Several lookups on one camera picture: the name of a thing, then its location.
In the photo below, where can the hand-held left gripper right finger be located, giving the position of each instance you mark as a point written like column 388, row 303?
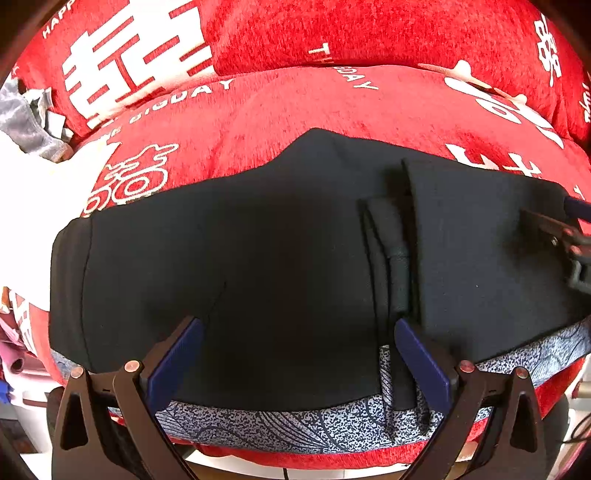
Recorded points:
column 425, row 364

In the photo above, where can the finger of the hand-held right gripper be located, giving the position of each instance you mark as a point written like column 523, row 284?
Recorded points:
column 579, row 207
column 554, row 230

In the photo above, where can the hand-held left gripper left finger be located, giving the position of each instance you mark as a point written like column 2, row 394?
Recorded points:
column 178, row 360

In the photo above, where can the black pants with patterned stripes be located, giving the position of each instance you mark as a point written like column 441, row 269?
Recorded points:
column 277, row 258

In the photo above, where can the white storage box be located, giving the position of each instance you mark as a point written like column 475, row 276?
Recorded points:
column 27, row 406

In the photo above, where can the pink purple cloth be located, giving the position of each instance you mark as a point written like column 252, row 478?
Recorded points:
column 14, row 337

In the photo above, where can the white cloth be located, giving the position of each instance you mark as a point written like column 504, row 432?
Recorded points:
column 27, row 207

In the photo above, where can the red printed sofa seat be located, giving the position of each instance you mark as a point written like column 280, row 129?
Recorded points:
column 277, row 115

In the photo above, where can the red printed sofa backrest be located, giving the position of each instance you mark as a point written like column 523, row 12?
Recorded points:
column 369, row 32

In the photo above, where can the grey velvet garment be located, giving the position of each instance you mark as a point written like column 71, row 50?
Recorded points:
column 27, row 124

